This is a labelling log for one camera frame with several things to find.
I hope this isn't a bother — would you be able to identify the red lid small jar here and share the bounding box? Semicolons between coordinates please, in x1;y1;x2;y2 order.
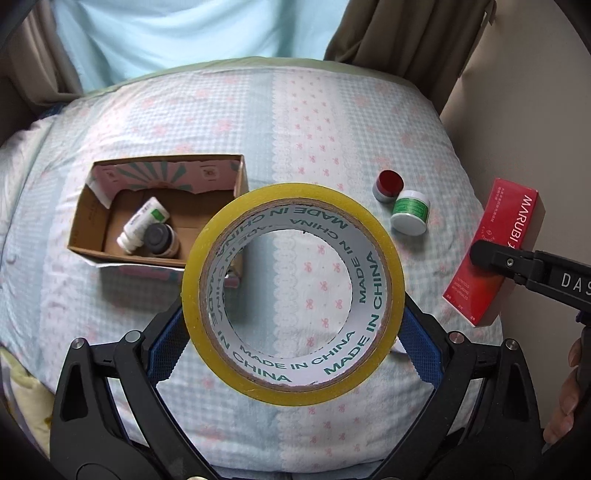
372;170;404;203

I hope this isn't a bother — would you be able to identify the white jar green label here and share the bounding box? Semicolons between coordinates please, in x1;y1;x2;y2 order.
390;189;430;236

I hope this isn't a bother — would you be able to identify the cardboard box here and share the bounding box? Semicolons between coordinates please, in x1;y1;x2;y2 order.
67;154;252;288

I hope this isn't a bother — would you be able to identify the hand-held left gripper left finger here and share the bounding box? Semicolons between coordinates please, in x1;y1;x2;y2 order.
50;294;206;480

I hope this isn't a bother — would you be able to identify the person's right hand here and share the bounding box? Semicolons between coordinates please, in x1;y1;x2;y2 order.
543;336;591;445

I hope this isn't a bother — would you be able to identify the white pill bottle green label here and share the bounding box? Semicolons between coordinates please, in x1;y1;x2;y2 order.
116;196;170;254

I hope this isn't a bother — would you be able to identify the red cosmetics carton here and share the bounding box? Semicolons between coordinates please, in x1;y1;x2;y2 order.
442;178;549;328

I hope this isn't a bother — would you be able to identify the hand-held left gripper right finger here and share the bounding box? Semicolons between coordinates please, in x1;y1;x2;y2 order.
392;292;544;480

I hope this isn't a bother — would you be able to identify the brown curtain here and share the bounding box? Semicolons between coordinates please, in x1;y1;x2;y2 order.
324;0;498;108
0;0;86;109

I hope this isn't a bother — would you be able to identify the yellow packing tape roll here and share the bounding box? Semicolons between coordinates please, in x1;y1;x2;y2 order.
181;183;407;408

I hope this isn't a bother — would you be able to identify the checkered floral bed blanket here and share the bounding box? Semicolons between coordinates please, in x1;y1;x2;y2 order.
0;56;511;476

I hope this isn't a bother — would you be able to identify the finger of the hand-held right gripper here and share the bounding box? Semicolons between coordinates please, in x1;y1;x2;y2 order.
469;239;547;289

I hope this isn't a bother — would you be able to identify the pale yellow cloth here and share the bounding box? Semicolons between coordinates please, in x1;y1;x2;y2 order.
0;348;52;462

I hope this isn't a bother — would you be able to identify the dark lid jar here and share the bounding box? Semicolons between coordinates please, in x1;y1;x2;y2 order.
143;223;181;258

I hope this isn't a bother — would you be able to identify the light blue curtain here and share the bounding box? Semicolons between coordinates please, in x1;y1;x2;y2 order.
52;0;348;92

